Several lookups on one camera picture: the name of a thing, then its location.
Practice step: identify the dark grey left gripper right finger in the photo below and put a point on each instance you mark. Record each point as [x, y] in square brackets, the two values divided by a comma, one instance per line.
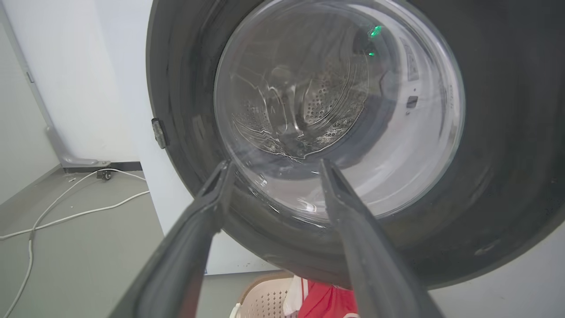
[375, 260]

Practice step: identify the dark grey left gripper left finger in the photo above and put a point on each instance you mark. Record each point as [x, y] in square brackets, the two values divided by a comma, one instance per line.
[176, 260]

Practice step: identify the dark round washing machine door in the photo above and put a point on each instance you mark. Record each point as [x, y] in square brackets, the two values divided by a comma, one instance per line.
[507, 154]

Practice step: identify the white washing machine body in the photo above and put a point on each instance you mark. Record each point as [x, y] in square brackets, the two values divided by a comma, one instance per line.
[132, 88]

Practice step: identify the red and white garment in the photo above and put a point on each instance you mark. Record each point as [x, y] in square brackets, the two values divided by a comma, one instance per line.
[326, 300]

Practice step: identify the beige plastic laundry basket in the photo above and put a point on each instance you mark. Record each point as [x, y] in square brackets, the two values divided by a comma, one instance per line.
[262, 298]

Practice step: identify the grey panel foot with caster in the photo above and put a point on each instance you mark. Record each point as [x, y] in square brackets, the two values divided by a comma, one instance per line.
[84, 162]

